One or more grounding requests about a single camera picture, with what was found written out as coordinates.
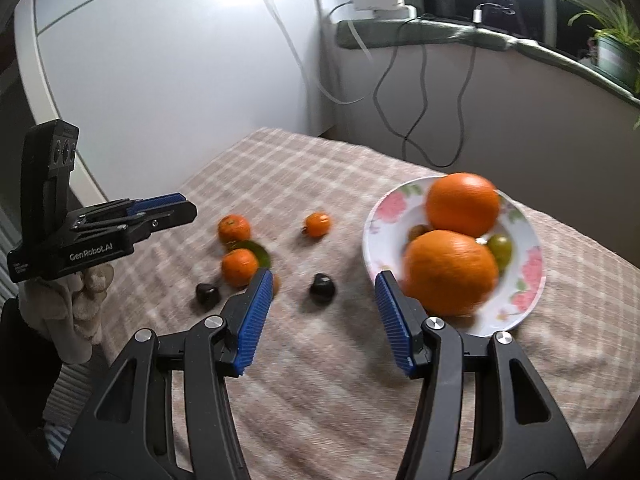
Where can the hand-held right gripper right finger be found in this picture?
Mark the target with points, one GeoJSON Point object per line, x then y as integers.
{"type": "Point", "coordinates": [395, 325]}

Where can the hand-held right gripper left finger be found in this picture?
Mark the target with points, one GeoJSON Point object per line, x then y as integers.
{"type": "Point", "coordinates": [255, 315]}

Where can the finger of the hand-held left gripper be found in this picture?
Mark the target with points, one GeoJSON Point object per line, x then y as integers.
{"type": "Point", "coordinates": [160, 201]}
{"type": "Point", "coordinates": [170, 214]}

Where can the small orange cherry tomato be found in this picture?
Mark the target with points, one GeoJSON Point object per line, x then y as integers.
{"type": "Point", "coordinates": [276, 284]}

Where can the dark brown chestnut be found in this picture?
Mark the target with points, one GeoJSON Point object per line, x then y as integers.
{"type": "Point", "coordinates": [322, 287]}
{"type": "Point", "coordinates": [206, 292]}

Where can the green round fruit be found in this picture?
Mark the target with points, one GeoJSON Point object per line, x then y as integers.
{"type": "Point", "coordinates": [263, 257]}

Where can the large orange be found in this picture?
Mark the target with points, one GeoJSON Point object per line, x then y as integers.
{"type": "Point", "coordinates": [462, 205]}
{"type": "Point", "coordinates": [450, 271]}

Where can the small brown fruit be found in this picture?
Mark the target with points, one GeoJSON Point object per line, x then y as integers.
{"type": "Point", "coordinates": [417, 231]}

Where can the small tangerine with stem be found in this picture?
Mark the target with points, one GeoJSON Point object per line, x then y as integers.
{"type": "Point", "coordinates": [317, 224]}

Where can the floral white plate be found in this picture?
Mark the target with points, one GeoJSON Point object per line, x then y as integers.
{"type": "Point", "coordinates": [520, 230]}

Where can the person's left forearm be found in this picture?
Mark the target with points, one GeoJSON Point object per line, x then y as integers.
{"type": "Point", "coordinates": [25, 360]}

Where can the person's left hand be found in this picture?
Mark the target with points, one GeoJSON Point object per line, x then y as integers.
{"type": "Point", "coordinates": [75, 320]}

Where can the beige checked tablecloth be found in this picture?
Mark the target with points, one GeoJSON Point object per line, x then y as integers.
{"type": "Point", "coordinates": [325, 385]}

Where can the white cabinet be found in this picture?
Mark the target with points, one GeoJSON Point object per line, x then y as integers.
{"type": "Point", "coordinates": [150, 60]}

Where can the white power strip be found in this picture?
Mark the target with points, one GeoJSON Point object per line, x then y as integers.
{"type": "Point", "coordinates": [380, 2]}

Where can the grey windowsill cushion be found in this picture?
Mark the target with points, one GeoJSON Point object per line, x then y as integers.
{"type": "Point", "coordinates": [450, 32]}

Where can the potted spider plant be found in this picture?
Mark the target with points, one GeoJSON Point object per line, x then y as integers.
{"type": "Point", "coordinates": [612, 55]}

